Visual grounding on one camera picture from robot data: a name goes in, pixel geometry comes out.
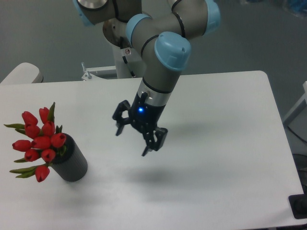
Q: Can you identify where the white furniture frame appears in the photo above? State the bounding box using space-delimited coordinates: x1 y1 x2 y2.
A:
282 81 307 127

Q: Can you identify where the red tulip bouquet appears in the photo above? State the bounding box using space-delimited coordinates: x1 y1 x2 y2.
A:
4 103 68 183

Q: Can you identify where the black device at table edge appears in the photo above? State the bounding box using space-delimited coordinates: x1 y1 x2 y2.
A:
288 194 307 219

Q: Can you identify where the white chair back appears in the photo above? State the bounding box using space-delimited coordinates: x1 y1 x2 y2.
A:
0 62 44 85

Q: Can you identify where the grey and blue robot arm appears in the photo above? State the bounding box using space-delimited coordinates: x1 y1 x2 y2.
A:
74 0 221 154

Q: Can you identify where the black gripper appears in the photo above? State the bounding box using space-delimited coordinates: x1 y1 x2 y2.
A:
112 94 168 157

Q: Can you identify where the clear bag with blue items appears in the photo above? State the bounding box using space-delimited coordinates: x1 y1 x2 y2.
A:
283 0 307 18

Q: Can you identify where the dark grey ribbed vase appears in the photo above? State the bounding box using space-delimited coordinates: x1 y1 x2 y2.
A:
51 134 88 182

